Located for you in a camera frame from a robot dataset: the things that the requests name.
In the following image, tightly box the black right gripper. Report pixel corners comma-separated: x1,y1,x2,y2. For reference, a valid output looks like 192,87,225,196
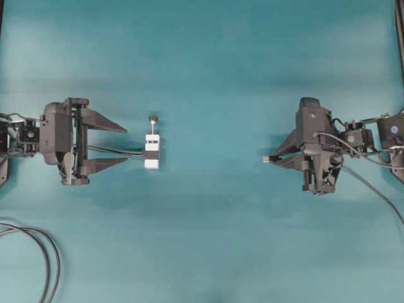
273,97,343,195

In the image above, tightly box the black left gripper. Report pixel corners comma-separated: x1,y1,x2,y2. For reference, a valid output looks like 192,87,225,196
40,98,128,186

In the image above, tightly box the grey looped cable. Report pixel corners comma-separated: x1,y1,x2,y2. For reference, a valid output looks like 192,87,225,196
0,227,51,303
0,223,61,303

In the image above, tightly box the white clamp vise block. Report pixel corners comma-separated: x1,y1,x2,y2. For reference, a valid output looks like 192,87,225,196
143,134,160,169

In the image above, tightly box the thin black camera cable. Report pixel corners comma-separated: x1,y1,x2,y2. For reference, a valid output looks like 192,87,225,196
315,132,404,167

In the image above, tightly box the grey USB cable with plug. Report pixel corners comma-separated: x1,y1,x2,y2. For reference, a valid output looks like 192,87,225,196
262,154,404,223

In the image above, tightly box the grey looped cable inner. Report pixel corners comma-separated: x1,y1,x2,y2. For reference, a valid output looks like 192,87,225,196
0,227,51,303

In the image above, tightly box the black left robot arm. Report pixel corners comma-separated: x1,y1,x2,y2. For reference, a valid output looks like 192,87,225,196
1,97,126,186

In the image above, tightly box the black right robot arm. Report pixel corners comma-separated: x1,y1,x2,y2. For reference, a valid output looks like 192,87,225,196
263,97,403,195

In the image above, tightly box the black female connector cable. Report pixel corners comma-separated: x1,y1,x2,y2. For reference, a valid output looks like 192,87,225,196
84,144,161,160

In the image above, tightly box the grey looped cable outer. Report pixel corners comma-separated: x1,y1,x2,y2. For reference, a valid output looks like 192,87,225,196
0,223,61,303

